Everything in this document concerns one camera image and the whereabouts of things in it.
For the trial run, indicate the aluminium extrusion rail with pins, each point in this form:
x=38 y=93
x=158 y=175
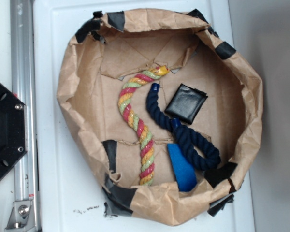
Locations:
x=23 y=85

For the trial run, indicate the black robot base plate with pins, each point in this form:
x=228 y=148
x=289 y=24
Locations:
x=12 y=130

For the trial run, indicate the blue sponge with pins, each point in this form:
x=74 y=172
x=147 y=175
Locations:
x=183 y=170

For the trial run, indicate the metal corner bracket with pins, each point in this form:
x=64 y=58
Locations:
x=22 y=217

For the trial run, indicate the black tape-wrapped block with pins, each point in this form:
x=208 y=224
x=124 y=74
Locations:
x=186 y=103

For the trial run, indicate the brown paper bag bin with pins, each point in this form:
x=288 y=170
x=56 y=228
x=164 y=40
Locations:
x=120 y=72

